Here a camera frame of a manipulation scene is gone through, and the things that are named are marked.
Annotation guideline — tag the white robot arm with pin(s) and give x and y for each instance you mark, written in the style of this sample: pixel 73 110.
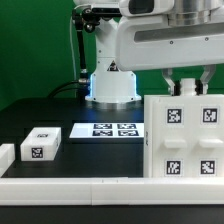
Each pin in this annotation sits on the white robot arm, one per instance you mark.
pixel 110 84

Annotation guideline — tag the white side fence block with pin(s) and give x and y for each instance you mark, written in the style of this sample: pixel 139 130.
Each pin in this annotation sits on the white side fence block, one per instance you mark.
pixel 7 157

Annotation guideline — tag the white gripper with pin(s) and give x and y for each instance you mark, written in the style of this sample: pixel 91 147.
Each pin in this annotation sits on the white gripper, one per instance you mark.
pixel 147 43

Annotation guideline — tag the white cabinet door panel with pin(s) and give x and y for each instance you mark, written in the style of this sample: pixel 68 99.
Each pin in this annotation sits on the white cabinet door panel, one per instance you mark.
pixel 208 138
pixel 173 140

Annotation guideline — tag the white cabinet top block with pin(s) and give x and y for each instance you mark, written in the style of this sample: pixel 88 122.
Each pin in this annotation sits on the white cabinet top block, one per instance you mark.
pixel 41 144

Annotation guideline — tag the white obstacle fence bar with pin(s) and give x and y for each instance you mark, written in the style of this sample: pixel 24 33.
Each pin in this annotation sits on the white obstacle fence bar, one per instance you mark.
pixel 111 191

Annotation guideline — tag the white cabinet body box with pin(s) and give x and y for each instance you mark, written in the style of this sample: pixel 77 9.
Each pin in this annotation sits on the white cabinet body box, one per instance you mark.
pixel 154 118

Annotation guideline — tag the grey depth camera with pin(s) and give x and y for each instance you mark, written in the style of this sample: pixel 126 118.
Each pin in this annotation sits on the grey depth camera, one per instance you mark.
pixel 106 9

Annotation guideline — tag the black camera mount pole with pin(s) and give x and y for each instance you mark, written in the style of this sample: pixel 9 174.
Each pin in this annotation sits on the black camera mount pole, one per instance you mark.
pixel 81 40

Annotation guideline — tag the white AprilTag base plate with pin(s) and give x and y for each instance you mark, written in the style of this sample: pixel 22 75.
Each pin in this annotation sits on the white AprilTag base plate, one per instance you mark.
pixel 107 130

